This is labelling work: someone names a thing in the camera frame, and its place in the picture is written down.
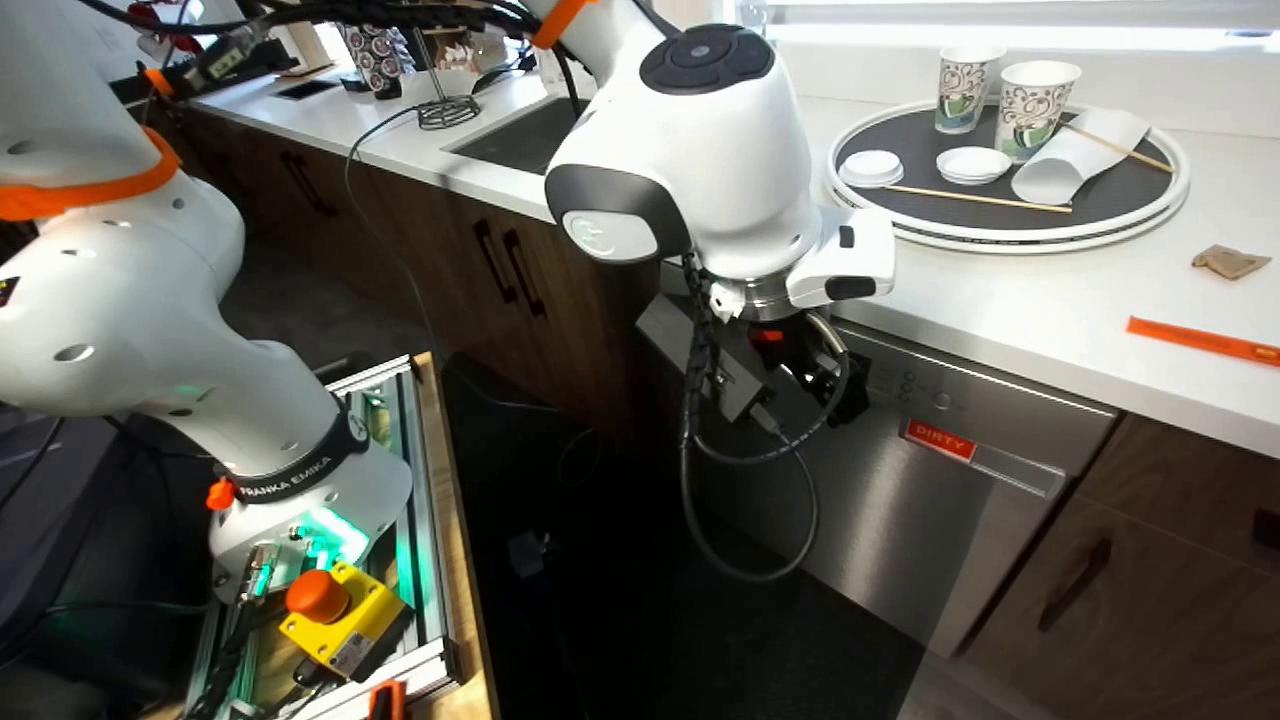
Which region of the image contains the red magnet sign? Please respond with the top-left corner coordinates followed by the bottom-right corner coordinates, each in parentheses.
top-left (904, 417), bottom-right (979, 464)

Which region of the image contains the orange strip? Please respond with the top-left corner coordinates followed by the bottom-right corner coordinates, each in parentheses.
top-left (1126, 315), bottom-right (1280, 368)

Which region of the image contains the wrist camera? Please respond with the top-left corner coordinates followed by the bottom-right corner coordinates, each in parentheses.
top-left (636, 292), bottom-right (779, 425)

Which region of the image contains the white cup lid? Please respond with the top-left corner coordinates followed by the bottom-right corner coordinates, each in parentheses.
top-left (936, 145), bottom-right (1014, 187)
top-left (837, 149), bottom-right (907, 190)

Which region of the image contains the dishwasher door handle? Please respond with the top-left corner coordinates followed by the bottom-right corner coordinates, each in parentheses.
top-left (900, 436), bottom-right (1069, 501)

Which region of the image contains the wooden stir stick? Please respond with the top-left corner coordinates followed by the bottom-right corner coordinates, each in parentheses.
top-left (1060, 120), bottom-right (1175, 175)
top-left (884, 183), bottom-right (1074, 215)

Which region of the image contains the brown sachet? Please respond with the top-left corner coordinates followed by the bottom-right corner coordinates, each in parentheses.
top-left (1191, 243), bottom-right (1274, 282)

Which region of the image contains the patterned paper cup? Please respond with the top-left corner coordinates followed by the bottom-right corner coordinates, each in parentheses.
top-left (994, 60), bottom-right (1084, 165)
top-left (934, 44), bottom-right (1007, 135)

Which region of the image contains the sink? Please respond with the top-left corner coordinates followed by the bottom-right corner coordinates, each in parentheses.
top-left (443, 94), bottom-right (593, 178)

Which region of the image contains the black wire holder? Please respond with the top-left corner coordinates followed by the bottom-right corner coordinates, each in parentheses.
top-left (412, 28), bottom-right (483, 132)

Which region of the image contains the black power adapter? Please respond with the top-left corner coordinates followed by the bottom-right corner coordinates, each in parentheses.
top-left (504, 529), bottom-right (553, 582)

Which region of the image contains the white paper sleeve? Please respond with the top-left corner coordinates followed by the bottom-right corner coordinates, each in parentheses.
top-left (1010, 106), bottom-right (1153, 207)

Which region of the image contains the wooden drawer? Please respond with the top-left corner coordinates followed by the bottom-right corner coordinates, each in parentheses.
top-left (1074, 413), bottom-right (1280, 578)
top-left (958, 494), bottom-right (1280, 720)

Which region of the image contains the stack of patterned cups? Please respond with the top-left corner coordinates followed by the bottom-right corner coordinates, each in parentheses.
top-left (338, 22), bottom-right (413, 100)

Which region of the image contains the stainless steel dishwasher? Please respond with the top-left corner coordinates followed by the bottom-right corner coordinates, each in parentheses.
top-left (688, 320), bottom-right (1121, 661)

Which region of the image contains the black cable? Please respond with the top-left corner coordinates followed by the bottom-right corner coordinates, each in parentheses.
top-left (342, 100), bottom-right (446, 351)

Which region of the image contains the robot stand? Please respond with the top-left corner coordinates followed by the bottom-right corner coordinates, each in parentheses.
top-left (186, 350), bottom-right (501, 720)

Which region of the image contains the round black white tray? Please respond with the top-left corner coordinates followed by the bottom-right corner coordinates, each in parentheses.
top-left (826, 97), bottom-right (1192, 254)

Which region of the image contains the dishwasher door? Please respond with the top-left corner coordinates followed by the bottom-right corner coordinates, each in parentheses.
top-left (690, 322), bottom-right (1121, 661)

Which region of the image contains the black cabinet door handle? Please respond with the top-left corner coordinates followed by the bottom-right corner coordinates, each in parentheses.
top-left (279, 149), bottom-right (338, 218)
top-left (472, 217), bottom-right (517, 305)
top-left (502, 229), bottom-right (547, 320)

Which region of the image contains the yellow emergency stop box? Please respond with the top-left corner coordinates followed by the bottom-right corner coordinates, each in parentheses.
top-left (278, 562), bottom-right (413, 683)

